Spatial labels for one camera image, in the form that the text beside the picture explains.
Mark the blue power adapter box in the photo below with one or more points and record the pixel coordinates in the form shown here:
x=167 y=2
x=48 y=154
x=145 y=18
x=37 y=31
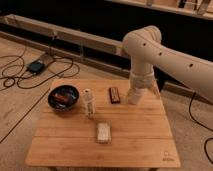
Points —
x=35 y=67

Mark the wooden folding table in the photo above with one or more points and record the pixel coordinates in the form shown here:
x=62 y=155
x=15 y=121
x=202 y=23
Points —
x=118 y=135

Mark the white wrapped snack packet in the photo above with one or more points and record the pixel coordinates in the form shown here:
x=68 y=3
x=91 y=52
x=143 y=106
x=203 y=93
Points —
x=103 y=133

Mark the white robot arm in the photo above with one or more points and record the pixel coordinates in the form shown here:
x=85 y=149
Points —
x=146 y=51

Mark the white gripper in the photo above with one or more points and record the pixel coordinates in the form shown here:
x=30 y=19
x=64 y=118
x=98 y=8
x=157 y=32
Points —
x=144 y=81

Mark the dark bowl with snacks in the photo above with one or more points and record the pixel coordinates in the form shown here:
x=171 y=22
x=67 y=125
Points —
x=63 y=97

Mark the white paper cup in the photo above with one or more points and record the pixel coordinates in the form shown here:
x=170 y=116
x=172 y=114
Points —
x=134 y=95

